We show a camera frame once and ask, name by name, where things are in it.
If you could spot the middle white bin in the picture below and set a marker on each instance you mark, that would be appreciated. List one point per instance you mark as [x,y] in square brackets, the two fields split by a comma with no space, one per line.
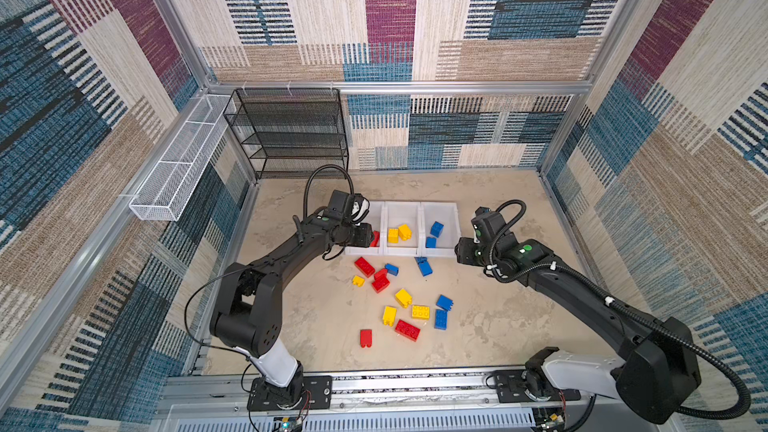
[395,214]

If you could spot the yellow lego cluster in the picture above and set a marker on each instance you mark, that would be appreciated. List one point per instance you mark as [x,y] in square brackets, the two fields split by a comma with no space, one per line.
[404,298]

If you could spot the large red lego top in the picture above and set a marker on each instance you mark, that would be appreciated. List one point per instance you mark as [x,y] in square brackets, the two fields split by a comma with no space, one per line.
[363,266]

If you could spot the aluminium front rail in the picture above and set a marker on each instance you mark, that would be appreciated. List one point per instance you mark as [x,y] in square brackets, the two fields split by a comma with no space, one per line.
[432,399]

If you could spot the right white bin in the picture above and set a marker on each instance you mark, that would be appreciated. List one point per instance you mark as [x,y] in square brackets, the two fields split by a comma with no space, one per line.
[447,214]

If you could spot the yellow lego hollow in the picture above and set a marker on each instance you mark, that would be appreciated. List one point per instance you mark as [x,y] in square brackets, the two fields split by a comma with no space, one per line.
[405,232]

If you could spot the left white bin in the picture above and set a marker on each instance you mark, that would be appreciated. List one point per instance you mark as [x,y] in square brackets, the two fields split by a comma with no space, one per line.
[374,218]

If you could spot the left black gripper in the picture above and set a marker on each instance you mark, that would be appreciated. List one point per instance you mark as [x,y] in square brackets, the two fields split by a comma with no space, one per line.
[363,238]

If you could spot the large red lego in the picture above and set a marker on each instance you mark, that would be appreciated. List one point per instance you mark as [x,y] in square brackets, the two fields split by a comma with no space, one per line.
[363,266]
[407,330]

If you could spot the black wire shelf rack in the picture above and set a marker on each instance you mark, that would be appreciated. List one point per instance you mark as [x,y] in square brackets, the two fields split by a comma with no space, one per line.
[287,133]

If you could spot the white bin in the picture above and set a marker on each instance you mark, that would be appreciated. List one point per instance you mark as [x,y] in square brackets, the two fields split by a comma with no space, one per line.
[395,214]
[374,218]
[447,214]

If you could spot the red lego long cluster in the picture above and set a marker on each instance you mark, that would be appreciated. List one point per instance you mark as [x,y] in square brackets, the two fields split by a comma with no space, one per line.
[376,239]

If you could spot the small blue lego top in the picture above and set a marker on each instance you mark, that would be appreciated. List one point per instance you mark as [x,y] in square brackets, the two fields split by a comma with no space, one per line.
[392,269]

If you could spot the small red lego bottom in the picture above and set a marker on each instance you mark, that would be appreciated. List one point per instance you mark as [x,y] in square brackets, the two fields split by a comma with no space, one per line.
[366,338]

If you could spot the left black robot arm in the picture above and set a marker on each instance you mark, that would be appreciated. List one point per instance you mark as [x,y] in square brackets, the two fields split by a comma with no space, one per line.
[247,315]

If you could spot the yellow studded lego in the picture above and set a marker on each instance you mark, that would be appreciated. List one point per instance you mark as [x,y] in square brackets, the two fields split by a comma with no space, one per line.
[420,312]

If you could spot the red lego cluster upper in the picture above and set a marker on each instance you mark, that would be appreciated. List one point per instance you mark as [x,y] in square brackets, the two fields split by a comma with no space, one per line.
[381,280]

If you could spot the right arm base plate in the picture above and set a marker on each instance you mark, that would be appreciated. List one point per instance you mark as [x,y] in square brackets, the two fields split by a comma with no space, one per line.
[534,385]

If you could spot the white wire mesh basket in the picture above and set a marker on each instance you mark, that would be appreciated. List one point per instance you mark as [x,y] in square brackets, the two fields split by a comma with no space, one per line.
[165,193]

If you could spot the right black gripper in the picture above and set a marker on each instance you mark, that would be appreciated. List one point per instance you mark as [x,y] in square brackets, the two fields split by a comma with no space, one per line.
[463,254]

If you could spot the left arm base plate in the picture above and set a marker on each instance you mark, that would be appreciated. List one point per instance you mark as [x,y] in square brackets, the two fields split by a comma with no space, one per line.
[312,392]

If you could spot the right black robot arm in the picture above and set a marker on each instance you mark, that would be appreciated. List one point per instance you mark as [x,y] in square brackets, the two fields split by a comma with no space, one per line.
[660,360]

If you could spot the large red lego bottom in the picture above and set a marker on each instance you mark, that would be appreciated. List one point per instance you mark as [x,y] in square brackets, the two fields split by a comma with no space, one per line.
[407,330]

